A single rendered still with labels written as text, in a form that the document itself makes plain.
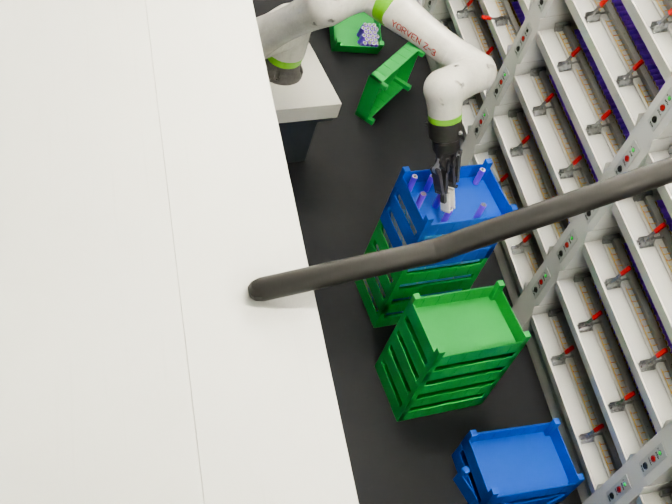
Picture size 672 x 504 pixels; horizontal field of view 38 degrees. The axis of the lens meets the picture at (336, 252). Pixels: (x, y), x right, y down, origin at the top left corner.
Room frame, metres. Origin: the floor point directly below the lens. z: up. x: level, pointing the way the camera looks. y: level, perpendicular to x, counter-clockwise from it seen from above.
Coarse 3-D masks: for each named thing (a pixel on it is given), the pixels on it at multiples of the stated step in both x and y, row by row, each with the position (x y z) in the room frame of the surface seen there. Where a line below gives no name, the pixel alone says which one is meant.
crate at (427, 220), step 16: (400, 176) 2.07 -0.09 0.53; (464, 176) 2.21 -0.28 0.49; (400, 192) 2.04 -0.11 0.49; (416, 192) 2.07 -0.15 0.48; (432, 192) 2.10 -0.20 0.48; (464, 192) 2.15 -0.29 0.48; (480, 192) 2.18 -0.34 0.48; (496, 192) 2.17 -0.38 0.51; (416, 208) 1.97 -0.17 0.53; (432, 208) 2.04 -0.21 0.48; (464, 208) 2.09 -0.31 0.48; (496, 208) 2.14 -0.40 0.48; (512, 208) 2.08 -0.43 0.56; (416, 224) 1.94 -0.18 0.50; (432, 224) 1.93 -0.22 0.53; (448, 224) 1.96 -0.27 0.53; (464, 224) 1.99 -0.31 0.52
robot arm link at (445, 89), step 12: (432, 72) 2.07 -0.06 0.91; (444, 72) 2.06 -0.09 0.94; (456, 72) 2.08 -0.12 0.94; (468, 72) 2.10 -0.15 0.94; (432, 84) 2.03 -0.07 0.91; (444, 84) 2.03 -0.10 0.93; (456, 84) 2.04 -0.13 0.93; (468, 84) 2.08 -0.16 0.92; (432, 96) 2.01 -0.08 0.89; (444, 96) 2.01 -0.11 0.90; (456, 96) 2.03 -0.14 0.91; (468, 96) 2.08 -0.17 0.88; (432, 108) 2.02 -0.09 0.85; (444, 108) 2.01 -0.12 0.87; (456, 108) 2.03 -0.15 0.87; (432, 120) 2.01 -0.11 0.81; (444, 120) 2.01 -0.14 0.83; (456, 120) 2.03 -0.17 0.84
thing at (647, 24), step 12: (624, 0) 2.46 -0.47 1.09; (636, 0) 2.42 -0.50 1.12; (648, 0) 2.43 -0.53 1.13; (660, 0) 2.42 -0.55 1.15; (636, 12) 2.38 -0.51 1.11; (648, 12) 2.38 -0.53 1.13; (660, 12) 2.38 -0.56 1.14; (636, 24) 2.37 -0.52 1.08; (648, 24) 2.34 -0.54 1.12; (660, 24) 2.32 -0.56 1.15; (648, 36) 2.31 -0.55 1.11; (660, 36) 2.30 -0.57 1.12; (648, 48) 2.29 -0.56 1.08; (660, 48) 2.25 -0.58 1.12; (660, 60) 2.23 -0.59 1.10; (660, 72) 2.22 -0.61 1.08
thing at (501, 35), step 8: (480, 0) 3.07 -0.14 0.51; (488, 0) 3.05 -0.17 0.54; (496, 0) 3.05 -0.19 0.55; (512, 0) 3.07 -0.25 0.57; (488, 8) 3.00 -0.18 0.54; (496, 8) 3.01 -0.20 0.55; (496, 16) 2.97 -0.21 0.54; (488, 24) 2.98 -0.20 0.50; (496, 32) 2.89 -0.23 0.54; (504, 32) 2.90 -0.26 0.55; (496, 40) 2.89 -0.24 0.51; (504, 40) 2.86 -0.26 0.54; (504, 48) 2.82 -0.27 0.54; (504, 56) 2.80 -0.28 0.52
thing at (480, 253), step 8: (384, 208) 2.07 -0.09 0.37; (384, 216) 2.06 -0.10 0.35; (384, 224) 2.05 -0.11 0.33; (392, 224) 2.02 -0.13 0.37; (392, 232) 2.01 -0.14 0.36; (392, 240) 1.99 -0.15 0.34; (400, 240) 1.97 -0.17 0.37; (480, 248) 2.06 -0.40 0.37; (488, 248) 2.08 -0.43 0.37; (464, 256) 2.03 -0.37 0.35; (472, 256) 2.05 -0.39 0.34; (480, 256) 2.07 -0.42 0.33; (488, 256) 2.09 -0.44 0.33; (432, 264) 1.97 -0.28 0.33; (440, 264) 1.99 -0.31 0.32
